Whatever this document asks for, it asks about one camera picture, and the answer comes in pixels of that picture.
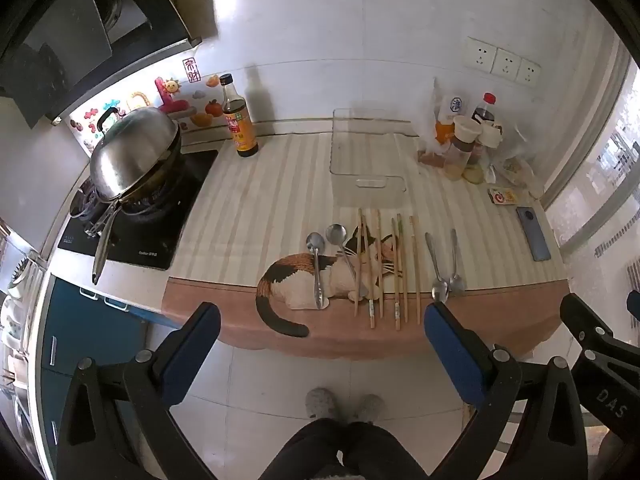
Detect clear plastic container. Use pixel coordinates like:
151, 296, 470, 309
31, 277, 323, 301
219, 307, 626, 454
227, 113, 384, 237
330, 108, 421, 207

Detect white dishes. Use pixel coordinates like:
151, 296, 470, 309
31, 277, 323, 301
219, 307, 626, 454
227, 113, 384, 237
0, 237, 47, 358

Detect soy sauce bottle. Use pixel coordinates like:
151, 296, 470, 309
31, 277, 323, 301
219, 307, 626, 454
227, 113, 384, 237
219, 73, 259, 158

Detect wok with metal handle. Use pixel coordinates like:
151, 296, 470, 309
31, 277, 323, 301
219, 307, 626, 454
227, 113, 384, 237
82, 150, 183, 286

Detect striped tablecloth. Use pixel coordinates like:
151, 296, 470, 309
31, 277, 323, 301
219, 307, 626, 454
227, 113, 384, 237
161, 132, 571, 361

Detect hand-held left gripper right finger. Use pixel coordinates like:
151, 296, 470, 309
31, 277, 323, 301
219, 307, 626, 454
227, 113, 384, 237
423, 301, 588, 480

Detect small card box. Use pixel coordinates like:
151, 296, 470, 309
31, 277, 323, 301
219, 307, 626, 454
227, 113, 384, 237
487, 186, 518, 207

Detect blue kitchen cabinet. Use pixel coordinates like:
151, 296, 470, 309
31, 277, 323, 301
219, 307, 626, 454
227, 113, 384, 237
30, 275, 181, 480

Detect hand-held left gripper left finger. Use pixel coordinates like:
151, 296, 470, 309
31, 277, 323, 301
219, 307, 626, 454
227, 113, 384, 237
56, 301, 222, 480

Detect person's right forearm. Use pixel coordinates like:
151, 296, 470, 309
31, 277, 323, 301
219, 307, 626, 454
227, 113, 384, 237
597, 429, 640, 480

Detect steel wok lid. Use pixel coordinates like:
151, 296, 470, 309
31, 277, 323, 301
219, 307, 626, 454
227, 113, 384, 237
90, 106, 182, 201

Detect fuzzy grey slipper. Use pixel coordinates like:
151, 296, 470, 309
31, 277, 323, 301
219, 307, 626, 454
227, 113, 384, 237
305, 387, 337, 420
352, 394, 385, 423

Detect blue smartphone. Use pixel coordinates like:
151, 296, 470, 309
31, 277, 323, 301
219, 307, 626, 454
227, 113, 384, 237
516, 206, 552, 262

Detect window with metal frame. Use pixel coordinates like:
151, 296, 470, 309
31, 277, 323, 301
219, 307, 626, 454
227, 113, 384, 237
544, 45, 640, 311

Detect cartoon wall stickers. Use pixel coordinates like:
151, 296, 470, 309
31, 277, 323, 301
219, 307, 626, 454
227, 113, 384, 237
65, 57, 236, 153

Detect black range hood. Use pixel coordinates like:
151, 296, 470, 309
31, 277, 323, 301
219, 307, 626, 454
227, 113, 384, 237
0, 0, 203, 128

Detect dark bottle with red cap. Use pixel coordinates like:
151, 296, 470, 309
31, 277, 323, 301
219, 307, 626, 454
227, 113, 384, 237
472, 92, 497, 126

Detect orange block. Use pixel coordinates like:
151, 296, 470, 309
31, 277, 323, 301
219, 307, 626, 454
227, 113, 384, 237
434, 95, 468, 147

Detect black gas stove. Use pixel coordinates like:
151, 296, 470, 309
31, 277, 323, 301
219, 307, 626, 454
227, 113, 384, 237
57, 147, 221, 272

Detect jar with white lid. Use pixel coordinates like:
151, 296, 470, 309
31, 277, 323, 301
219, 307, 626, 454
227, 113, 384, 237
477, 122, 503, 168
446, 116, 482, 181

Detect person's right leg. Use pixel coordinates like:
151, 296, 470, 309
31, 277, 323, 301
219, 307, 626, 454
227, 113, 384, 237
345, 420, 431, 480

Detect row of wooden chopsticks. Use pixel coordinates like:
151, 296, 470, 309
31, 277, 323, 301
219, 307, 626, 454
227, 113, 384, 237
352, 208, 423, 331

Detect clear plastic bag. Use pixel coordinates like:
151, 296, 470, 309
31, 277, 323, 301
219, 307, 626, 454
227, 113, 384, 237
417, 77, 546, 199

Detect white wall socket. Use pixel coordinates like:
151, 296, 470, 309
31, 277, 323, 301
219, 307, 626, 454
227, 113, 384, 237
462, 36, 497, 72
516, 57, 542, 87
492, 47, 522, 80

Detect metal spoon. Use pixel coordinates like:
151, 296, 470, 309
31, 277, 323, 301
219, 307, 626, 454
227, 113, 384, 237
425, 232, 450, 303
306, 232, 326, 310
326, 224, 368, 298
448, 229, 467, 296

